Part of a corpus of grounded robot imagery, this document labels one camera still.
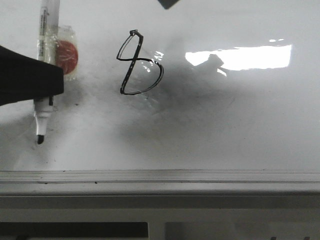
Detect dark object at top edge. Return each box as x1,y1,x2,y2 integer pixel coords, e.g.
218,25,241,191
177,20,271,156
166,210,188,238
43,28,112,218
158,0,180,10

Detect white whiteboard with aluminium frame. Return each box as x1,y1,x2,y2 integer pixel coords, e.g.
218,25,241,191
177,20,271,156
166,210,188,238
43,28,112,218
0,0,320,195

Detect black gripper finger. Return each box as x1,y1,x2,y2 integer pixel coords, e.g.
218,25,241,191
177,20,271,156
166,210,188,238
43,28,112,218
0,46,64,106

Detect red magnet in clear tape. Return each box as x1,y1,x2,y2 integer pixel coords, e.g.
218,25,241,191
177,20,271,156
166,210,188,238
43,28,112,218
53,25,79,81

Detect white black whiteboard marker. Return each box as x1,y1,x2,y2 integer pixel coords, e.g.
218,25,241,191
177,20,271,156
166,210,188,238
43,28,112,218
33,0,60,145

